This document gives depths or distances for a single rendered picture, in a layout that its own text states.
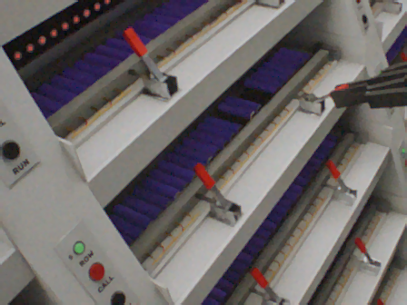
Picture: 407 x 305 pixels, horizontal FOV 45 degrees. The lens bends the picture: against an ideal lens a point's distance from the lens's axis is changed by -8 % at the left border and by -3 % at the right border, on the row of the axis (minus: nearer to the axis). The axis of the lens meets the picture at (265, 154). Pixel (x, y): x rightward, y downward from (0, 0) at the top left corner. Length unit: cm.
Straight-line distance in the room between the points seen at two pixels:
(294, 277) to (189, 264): 25
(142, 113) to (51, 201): 16
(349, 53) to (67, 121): 59
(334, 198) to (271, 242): 17
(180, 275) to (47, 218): 21
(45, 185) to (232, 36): 35
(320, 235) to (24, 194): 56
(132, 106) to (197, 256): 21
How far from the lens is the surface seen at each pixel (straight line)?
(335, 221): 93
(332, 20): 98
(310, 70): 93
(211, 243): 67
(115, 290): 56
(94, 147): 56
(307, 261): 87
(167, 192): 72
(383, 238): 115
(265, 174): 75
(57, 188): 51
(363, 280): 108
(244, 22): 75
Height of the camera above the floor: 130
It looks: 28 degrees down
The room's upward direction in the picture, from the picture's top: 24 degrees counter-clockwise
